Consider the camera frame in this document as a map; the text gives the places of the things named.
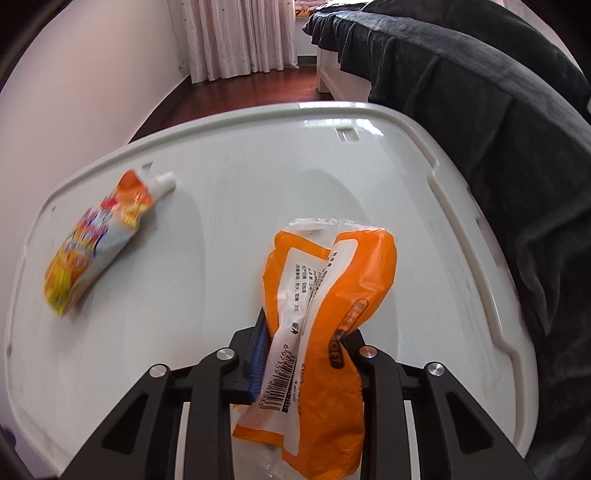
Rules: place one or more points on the orange and white plastic wrapper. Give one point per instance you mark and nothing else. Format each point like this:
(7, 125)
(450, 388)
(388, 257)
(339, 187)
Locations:
(332, 295)

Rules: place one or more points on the pink folded cloth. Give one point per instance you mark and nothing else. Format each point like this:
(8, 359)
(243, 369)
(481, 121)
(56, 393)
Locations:
(308, 4)

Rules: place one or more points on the dark blanket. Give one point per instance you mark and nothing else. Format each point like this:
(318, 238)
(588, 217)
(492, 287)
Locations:
(498, 115)

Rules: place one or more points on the white bed frame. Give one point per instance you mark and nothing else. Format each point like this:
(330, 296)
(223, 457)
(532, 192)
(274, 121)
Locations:
(330, 74)

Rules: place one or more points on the orange juice pouch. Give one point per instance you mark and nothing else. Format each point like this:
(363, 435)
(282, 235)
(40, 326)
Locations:
(92, 249)

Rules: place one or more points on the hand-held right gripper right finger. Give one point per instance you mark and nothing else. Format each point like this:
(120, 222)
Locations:
(376, 378)

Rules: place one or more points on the pink curtain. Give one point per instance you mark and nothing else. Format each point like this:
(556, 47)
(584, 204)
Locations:
(240, 37)

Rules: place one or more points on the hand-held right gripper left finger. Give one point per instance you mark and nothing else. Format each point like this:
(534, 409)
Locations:
(259, 364)

